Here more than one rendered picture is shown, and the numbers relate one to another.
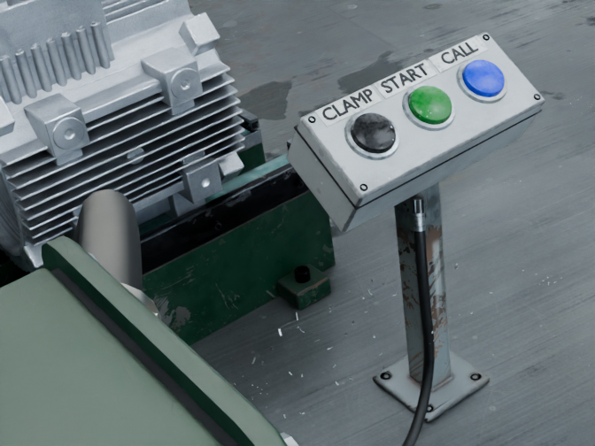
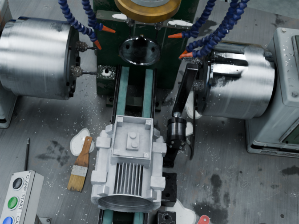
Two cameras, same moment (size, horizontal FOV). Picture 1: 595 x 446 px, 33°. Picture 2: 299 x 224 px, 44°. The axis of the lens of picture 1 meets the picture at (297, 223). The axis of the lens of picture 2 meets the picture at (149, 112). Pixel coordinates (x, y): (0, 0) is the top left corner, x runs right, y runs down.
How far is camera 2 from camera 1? 1.15 m
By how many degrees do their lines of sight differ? 73
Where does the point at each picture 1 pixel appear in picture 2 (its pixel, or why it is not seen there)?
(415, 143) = (10, 193)
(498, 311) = not seen: outside the picture
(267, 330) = (90, 213)
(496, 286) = not seen: outside the picture
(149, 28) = (114, 179)
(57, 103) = (103, 143)
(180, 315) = not seen: hidden behind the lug
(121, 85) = (104, 164)
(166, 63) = (97, 174)
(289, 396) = (66, 200)
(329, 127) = (26, 174)
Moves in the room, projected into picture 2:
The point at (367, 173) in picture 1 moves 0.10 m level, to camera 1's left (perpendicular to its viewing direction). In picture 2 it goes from (14, 177) to (41, 149)
